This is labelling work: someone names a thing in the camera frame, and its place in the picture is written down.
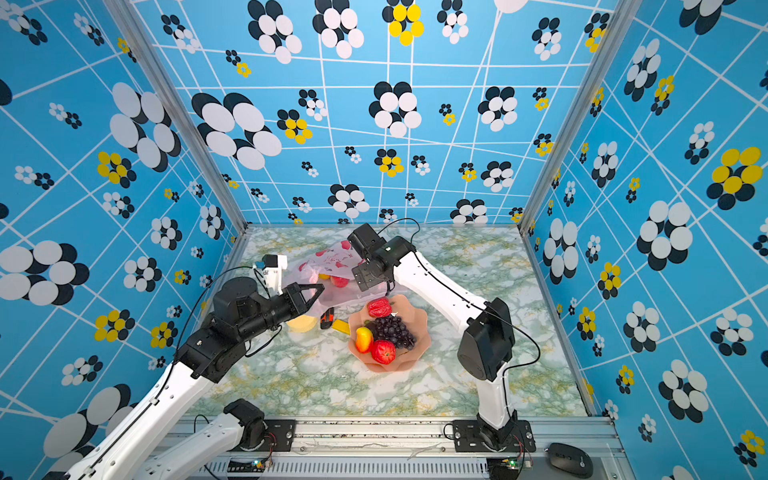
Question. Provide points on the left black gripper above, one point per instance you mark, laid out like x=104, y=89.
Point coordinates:
x=293, y=294

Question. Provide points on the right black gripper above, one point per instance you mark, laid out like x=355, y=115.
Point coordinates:
x=364, y=276

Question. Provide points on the pink peach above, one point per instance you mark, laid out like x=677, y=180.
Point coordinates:
x=339, y=282

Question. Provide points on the pink plastic bag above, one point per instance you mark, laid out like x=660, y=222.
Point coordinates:
x=336, y=260

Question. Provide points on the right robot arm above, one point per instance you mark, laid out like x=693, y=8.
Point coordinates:
x=486, y=327

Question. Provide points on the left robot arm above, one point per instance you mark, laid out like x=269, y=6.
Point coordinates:
x=238, y=314

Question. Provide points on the yellow round sponge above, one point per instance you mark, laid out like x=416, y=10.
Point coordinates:
x=302, y=324

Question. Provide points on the yellow flat piece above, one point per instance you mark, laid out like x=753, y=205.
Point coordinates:
x=342, y=327

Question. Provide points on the red strawberry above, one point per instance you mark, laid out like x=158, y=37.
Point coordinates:
x=379, y=308

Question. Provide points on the dark purple grape bunch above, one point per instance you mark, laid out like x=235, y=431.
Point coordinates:
x=394, y=329

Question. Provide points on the small yellow red mango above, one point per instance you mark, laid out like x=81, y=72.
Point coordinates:
x=363, y=339

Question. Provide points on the pink scalloped fruit plate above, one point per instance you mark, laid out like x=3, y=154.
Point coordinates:
x=415, y=320

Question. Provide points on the red apple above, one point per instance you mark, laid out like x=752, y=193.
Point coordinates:
x=383, y=352

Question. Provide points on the left green circuit board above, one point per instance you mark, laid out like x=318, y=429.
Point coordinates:
x=247, y=466

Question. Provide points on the green circuit board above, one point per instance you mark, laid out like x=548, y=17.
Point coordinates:
x=503, y=469
x=247, y=466

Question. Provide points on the right green circuit board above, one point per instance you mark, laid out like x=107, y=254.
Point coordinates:
x=503, y=469

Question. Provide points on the black computer mouse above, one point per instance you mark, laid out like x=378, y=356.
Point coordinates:
x=570, y=459

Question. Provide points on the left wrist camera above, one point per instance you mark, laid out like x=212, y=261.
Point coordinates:
x=269, y=270

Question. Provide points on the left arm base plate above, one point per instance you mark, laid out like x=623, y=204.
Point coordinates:
x=275, y=435

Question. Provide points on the aluminium front rail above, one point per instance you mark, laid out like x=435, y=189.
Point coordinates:
x=421, y=448

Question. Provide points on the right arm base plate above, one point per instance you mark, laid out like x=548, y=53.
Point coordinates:
x=476, y=436

